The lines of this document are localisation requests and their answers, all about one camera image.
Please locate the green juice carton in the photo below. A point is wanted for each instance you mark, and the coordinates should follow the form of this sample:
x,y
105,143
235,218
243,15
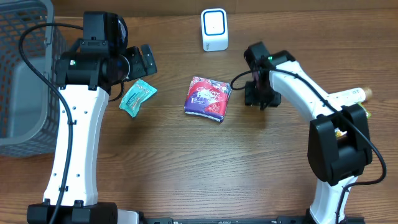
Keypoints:
x,y
358,116

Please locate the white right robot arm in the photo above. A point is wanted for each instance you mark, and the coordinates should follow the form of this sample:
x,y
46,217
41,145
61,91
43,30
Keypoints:
x,y
338,141

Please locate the teal wet wipes pack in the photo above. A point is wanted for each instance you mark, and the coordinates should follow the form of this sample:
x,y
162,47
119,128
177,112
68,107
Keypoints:
x,y
135,96

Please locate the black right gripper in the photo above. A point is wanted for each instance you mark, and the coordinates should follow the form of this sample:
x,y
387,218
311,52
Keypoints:
x,y
254,100

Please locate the white tube gold cap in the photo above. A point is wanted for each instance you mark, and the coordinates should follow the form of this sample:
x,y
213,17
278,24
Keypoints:
x,y
352,96

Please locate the white barcode scanner box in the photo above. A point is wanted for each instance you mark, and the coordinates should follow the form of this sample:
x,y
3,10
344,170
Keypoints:
x,y
214,29

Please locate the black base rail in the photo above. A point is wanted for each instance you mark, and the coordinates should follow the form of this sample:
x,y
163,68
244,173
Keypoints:
x,y
279,220

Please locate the red purple pad pack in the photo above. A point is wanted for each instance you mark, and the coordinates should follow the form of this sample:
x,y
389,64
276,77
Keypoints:
x,y
207,98

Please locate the grey plastic mesh basket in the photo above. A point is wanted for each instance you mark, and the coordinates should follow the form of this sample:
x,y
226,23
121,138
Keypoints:
x,y
29,109

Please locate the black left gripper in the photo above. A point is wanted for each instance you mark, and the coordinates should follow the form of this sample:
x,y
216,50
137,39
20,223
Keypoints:
x,y
141,66

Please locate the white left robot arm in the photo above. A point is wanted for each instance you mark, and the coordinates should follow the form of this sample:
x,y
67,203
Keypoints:
x,y
85,75

